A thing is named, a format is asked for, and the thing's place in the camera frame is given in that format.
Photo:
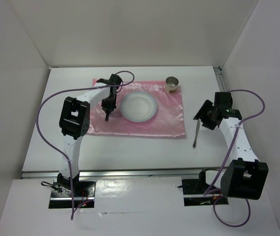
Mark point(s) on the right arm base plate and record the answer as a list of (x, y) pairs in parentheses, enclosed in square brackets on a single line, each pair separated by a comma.
[(193, 189)]

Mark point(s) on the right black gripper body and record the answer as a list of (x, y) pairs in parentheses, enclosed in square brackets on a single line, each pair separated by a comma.
[(208, 116)]

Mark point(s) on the small metal cup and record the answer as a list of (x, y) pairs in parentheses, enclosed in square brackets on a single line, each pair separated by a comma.
[(171, 84)]

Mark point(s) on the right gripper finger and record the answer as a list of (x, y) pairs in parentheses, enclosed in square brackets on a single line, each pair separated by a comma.
[(209, 124), (202, 114)]

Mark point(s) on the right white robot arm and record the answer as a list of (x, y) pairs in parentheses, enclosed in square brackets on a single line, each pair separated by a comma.
[(241, 174)]

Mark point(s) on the silver table knife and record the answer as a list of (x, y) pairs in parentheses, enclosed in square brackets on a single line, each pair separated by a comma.
[(194, 145)]

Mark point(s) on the pink rose satin cloth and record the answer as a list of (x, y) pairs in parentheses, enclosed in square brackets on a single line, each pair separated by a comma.
[(167, 122)]

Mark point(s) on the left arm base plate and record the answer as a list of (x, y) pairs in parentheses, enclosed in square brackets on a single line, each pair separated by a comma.
[(60, 197)]

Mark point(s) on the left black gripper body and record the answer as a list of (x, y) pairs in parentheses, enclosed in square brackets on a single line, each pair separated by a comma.
[(108, 103)]

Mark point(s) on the aluminium front rail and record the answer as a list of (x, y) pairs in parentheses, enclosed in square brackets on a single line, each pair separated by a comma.
[(182, 172)]

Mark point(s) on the white round plate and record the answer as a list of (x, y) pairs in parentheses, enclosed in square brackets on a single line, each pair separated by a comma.
[(138, 106)]

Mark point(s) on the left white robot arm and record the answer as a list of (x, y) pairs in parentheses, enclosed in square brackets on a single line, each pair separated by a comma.
[(75, 122)]

